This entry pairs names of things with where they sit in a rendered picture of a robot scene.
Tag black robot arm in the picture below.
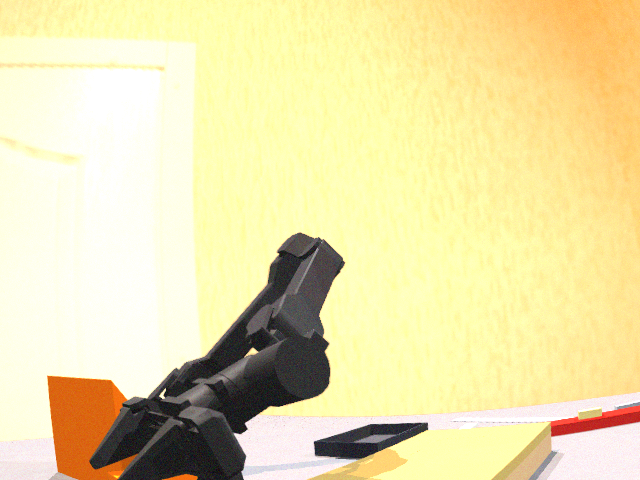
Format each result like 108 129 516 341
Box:
147 232 345 421

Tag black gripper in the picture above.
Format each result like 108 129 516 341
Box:
89 374 250 480

